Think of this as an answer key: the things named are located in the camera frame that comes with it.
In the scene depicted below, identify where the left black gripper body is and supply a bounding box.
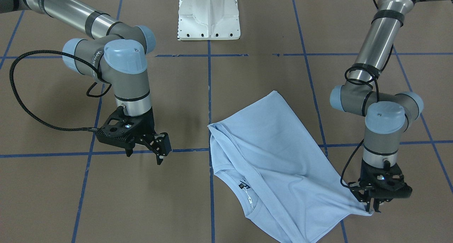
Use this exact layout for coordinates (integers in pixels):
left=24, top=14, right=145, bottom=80
left=349, top=160, right=412, bottom=202

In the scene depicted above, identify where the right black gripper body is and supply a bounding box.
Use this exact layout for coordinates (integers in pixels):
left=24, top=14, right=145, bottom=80
left=96, top=106, right=156, bottom=149

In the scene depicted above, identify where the light blue t-shirt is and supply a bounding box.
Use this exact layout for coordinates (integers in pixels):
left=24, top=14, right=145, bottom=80
left=208, top=91, right=372, bottom=243

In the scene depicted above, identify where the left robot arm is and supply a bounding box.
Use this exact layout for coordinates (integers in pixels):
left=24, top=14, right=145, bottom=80
left=330, top=0, right=451, bottom=212

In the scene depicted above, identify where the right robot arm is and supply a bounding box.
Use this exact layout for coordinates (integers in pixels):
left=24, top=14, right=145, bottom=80
left=1, top=0, right=172, bottom=164

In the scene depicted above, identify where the white neck hang tag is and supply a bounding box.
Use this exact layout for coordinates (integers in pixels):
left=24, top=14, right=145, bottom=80
left=239, top=181, right=254, bottom=211

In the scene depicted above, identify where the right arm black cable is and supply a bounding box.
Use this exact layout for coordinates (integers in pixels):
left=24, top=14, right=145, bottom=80
left=10, top=50, right=114, bottom=132

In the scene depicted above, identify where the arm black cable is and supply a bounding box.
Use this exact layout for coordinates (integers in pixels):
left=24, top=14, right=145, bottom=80
left=340, top=0, right=395, bottom=189
left=10, top=50, right=114, bottom=132

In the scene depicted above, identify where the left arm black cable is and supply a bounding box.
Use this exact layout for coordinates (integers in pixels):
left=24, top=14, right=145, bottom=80
left=340, top=0, right=395, bottom=189

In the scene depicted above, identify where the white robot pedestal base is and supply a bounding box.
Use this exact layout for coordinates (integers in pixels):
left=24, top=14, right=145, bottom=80
left=177, top=0, right=241, bottom=41

